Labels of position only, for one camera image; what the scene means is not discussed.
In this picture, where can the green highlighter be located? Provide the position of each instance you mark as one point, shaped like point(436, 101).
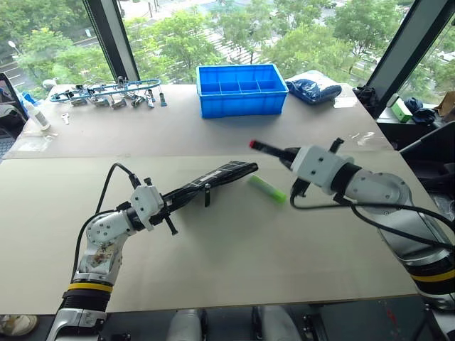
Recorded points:
point(267, 189)

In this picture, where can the dark monitor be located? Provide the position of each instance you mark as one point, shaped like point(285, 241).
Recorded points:
point(10, 106)

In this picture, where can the brown cardboard box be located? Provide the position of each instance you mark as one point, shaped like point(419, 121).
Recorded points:
point(447, 103)

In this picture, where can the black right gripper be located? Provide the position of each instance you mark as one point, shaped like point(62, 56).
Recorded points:
point(292, 154)

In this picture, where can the blue plastic bag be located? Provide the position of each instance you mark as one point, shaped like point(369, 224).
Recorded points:
point(313, 90)

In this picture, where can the dark window frame pillar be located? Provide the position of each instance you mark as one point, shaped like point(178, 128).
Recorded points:
point(401, 49)
point(113, 39)

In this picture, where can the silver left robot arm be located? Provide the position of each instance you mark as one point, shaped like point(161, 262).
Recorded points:
point(103, 232)

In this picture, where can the clear plastic wrapper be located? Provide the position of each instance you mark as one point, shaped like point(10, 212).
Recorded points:
point(35, 140)

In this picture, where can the grey rounded shape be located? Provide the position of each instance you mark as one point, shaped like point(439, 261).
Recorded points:
point(279, 323)
point(185, 325)

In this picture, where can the dark blue cloth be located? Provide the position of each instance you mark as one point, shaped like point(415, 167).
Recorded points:
point(421, 111)

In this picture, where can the blue clip drying hanger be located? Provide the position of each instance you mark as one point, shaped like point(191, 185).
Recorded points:
point(106, 93)

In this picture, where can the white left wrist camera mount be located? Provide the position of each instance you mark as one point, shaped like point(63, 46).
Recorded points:
point(144, 202)

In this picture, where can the black marker with red cap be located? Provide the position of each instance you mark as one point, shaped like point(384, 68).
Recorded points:
point(259, 145)

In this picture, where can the small white plastic piece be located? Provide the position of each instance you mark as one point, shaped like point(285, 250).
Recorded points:
point(65, 118)

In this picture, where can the black bag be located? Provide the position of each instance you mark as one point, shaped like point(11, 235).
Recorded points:
point(366, 101)

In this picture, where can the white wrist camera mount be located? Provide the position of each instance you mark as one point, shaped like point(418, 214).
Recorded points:
point(144, 202)
point(318, 165)

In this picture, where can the green and white box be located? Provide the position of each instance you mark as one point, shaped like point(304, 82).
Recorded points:
point(401, 110)

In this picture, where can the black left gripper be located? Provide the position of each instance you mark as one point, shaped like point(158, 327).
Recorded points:
point(167, 218)

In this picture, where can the blue plastic divided bin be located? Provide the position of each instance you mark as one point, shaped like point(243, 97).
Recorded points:
point(241, 97)

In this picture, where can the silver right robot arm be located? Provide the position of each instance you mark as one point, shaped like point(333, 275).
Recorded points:
point(398, 213)

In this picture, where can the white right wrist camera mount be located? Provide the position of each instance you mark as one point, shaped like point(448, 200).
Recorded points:
point(318, 165)

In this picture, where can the white plastic bottle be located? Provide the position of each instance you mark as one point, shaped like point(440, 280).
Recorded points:
point(38, 115)

